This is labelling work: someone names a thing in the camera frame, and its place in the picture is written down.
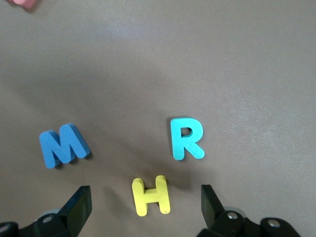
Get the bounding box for blue foam capital M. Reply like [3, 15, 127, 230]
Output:
[39, 122, 91, 169]

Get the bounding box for yellow foam capital H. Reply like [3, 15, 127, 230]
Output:
[132, 175, 171, 217]

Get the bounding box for teal foam letter R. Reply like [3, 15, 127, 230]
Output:
[170, 117, 205, 161]

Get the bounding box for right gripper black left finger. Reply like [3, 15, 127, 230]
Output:
[0, 186, 92, 237]

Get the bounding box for brown table cover sheet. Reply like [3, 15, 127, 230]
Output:
[0, 0, 316, 237]

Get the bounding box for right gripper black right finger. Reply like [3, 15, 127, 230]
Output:
[197, 184, 301, 237]

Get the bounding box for pink foam small w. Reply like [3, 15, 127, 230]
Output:
[6, 0, 40, 10]

